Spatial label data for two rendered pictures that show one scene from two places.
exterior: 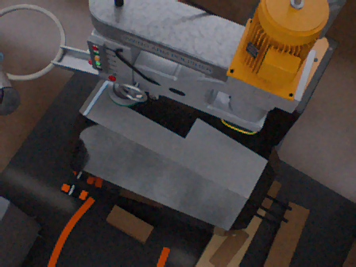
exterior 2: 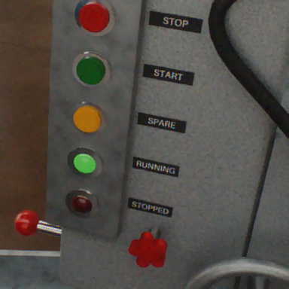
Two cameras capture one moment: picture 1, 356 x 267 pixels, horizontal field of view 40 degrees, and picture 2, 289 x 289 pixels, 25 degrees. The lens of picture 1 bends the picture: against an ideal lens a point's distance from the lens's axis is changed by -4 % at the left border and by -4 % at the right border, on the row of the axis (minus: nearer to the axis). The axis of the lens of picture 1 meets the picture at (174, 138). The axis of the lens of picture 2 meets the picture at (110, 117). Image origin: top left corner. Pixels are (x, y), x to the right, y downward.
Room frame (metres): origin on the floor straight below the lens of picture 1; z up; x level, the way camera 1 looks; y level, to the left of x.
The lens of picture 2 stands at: (0.52, 0.41, 1.69)
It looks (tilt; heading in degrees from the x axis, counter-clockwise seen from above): 31 degrees down; 359
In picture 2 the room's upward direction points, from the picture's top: 5 degrees clockwise
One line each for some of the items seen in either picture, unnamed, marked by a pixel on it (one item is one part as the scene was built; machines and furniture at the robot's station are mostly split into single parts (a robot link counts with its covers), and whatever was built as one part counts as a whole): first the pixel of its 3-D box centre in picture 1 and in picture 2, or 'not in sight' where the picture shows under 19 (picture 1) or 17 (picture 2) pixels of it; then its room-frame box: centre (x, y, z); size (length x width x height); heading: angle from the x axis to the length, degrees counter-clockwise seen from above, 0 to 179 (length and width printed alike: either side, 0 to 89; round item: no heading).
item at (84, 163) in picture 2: not in sight; (85, 162); (1.05, 0.41, 1.32); 0.02 x 0.01 x 0.02; 77
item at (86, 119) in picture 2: not in sight; (87, 118); (1.04, 0.42, 1.38); 0.03 x 0.01 x 0.03; 77
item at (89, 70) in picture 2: not in sight; (90, 70); (1.04, 0.42, 1.43); 0.03 x 0.01 x 0.03; 77
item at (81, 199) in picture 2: not in sight; (82, 202); (1.05, 0.41, 1.27); 0.02 x 0.01 x 0.02; 77
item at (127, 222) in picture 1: (129, 224); not in sight; (0.51, 0.20, 0.07); 0.30 x 0.12 x 0.12; 69
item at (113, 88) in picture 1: (125, 87); not in sight; (1.15, 0.32, 0.85); 0.21 x 0.21 x 0.01
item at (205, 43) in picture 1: (196, 41); not in sight; (1.07, -0.02, 1.62); 0.96 x 0.25 x 0.17; 77
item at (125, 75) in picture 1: (137, 52); (248, 127); (1.14, 0.24, 1.32); 0.36 x 0.22 x 0.45; 77
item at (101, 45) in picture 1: (98, 56); (92, 110); (1.06, 0.41, 1.38); 0.08 x 0.03 x 0.28; 77
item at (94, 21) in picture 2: not in sight; (94, 16); (1.04, 0.42, 1.48); 0.03 x 0.01 x 0.03; 77
